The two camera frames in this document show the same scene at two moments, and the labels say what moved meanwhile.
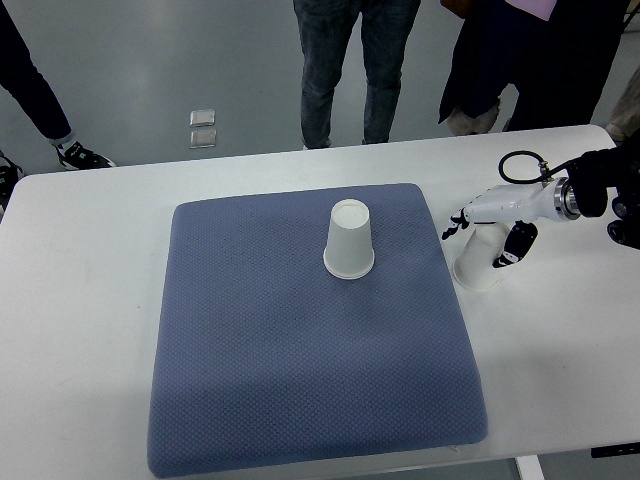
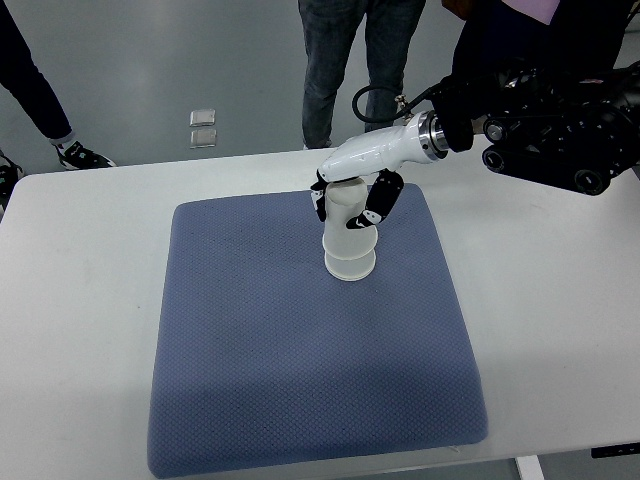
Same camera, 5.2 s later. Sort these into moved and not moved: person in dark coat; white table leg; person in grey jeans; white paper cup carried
Moved: white paper cup carried
Not moved: person in dark coat; person in grey jeans; white table leg
